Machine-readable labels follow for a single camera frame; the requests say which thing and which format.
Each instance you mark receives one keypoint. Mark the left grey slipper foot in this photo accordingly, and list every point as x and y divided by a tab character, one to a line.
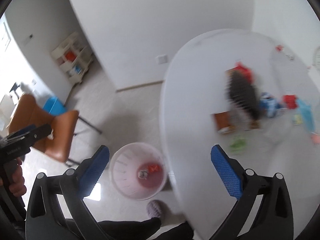
158	209

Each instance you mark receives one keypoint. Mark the cream storage shelf cart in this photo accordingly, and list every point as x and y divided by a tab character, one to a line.
73	58

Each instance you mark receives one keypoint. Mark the white round wall clock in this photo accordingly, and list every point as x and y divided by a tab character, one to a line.
316	59

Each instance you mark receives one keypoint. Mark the white plastic trash basket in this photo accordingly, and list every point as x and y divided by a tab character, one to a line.
138	171

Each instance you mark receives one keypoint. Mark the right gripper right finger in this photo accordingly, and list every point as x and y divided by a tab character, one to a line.
274	218

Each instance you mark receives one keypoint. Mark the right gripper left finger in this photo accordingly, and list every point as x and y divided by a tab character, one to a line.
45	219

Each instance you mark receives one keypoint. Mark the person's left hand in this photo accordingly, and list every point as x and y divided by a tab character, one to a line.
17	187

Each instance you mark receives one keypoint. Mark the blue white package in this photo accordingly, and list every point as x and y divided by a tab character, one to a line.
269	105

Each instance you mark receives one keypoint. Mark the red white small box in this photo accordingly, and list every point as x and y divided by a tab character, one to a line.
285	51

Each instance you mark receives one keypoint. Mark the brown snack wrapper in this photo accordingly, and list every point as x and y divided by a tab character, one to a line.
223	123

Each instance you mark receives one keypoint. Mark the blue plastic bin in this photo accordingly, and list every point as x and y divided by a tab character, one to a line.
54	106

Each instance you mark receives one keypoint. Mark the yellow paper ball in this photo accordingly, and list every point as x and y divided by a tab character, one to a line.
297	119

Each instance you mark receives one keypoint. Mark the brown leather chair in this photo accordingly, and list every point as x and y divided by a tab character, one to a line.
59	130

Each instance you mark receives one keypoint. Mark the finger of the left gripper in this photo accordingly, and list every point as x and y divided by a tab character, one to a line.
21	132
39	133

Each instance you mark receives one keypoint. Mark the pink paper ball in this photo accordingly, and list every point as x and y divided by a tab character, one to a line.
315	138

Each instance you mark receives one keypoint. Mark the red paper ball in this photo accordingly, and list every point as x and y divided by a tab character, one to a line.
290	101

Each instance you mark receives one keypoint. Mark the red and brown wrapper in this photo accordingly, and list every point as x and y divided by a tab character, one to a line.
243	70

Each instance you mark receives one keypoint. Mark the blue surgical face mask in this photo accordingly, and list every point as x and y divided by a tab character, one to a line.
307	115

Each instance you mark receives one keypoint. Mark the green paper ball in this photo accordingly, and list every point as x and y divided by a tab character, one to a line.
238	144

